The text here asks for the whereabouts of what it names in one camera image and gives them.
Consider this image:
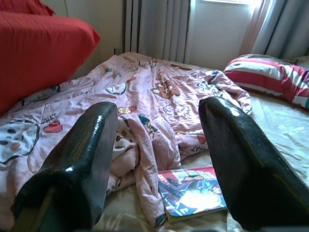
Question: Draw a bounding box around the beige leaf print bed sheet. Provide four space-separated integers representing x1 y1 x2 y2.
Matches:
91 54 309 232

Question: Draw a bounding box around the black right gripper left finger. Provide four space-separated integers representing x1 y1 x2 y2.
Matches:
11 101 119 232

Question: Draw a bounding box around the thick red fabric cushion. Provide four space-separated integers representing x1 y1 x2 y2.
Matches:
0 0 56 15

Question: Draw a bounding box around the colourful comic book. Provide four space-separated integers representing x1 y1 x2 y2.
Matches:
158 166 229 224

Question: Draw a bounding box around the pink sheer curtain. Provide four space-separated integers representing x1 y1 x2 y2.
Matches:
238 0 271 58

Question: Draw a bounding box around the red white striped pillow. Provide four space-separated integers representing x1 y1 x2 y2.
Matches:
223 57 309 111

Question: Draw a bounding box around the long red fabric cushion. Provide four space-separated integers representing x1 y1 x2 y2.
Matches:
0 9 101 116

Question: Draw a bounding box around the pink cartoon print quilt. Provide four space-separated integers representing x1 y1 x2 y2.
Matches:
0 51 253 230

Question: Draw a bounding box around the grey curtain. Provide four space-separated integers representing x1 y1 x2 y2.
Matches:
251 0 309 60
123 0 193 64

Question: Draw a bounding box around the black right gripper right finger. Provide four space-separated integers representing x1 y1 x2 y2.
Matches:
197 96 309 232

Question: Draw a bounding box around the bright window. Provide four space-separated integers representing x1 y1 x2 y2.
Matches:
197 0 263 5

